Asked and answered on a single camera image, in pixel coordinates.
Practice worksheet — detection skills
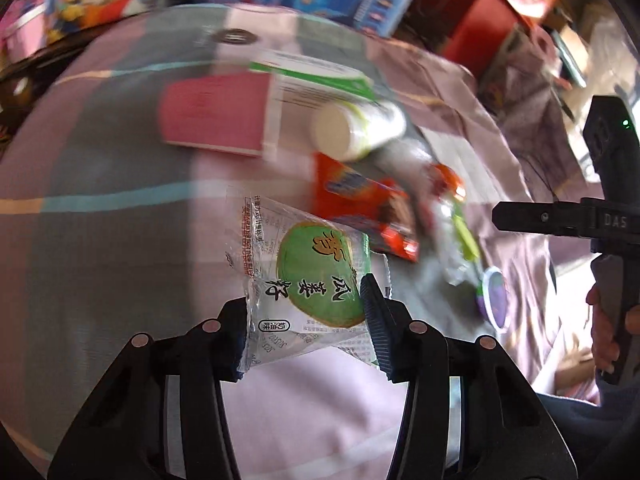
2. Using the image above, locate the green pastry clear wrapper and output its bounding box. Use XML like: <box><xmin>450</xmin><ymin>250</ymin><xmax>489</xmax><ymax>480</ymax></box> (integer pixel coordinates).
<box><xmin>226</xmin><ymin>195</ymin><xmax>393</xmax><ymax>372</ymax></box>

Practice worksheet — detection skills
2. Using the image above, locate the person's right hand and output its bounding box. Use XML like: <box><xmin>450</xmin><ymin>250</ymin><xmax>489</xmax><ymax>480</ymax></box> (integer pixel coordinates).
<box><xmin>586</xmin><ymin>285</ymin><xmax>620</xmax><ymax>374</ymax></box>

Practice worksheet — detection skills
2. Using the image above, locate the mauve cloth covered furniture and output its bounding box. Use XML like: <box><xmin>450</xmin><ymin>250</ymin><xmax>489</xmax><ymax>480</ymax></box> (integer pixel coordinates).
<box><xmin>478</xmin><ymin>26</ymin><xmax>603</xmax><ymax>202</ymax></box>

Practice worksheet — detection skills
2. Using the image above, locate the clear plastic orange wrapper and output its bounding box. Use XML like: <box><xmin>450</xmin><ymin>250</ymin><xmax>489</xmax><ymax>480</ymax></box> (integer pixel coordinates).
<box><xmin>384</xmin><ymin>138</ymin><xmax>484</xmax><ymax>286</ymax></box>

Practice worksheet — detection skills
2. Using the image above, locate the red box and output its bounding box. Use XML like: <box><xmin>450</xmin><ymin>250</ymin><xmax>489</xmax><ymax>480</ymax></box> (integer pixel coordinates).
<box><xmin>404</xmin><ymin>0</ymin><xmax>555</xmax><ymax>77</ymax></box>

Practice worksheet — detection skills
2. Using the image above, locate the white green yogurt bottle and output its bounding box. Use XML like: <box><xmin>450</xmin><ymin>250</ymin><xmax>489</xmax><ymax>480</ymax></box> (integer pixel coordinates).
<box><xmin>310</xmin><ymin>101</ymin><xmax>408</xmax><ymax>162</ymax></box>

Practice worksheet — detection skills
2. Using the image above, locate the red orange snack wrapper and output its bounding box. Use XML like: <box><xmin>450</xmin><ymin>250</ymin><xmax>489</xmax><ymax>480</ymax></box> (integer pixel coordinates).
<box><xmin>311</xmin><ymin>153</ymin><xmax>420</xmax><ymax>262</ymax></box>

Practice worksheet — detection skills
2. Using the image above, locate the green white pancake box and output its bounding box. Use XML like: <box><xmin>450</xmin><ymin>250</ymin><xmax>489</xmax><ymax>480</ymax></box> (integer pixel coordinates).
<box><xmin>248</xmin><ymin>50</ymin><xmax>375</xmax><ymax>133</ymax></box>

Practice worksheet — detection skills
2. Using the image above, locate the pink paper cup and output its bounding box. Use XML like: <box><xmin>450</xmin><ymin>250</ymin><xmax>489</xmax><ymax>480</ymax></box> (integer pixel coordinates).
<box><xmin>158</xmin><ymin>70</ymin><xmax>283</xmax><ymax>160</ymax></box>

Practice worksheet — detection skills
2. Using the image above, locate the pink plaid tablecloth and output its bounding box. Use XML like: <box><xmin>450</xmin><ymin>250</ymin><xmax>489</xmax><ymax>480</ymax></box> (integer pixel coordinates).
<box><xmin>1</xmin><ymin>4</ymin><xmax>580</xmax><ymax>474</ymax></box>

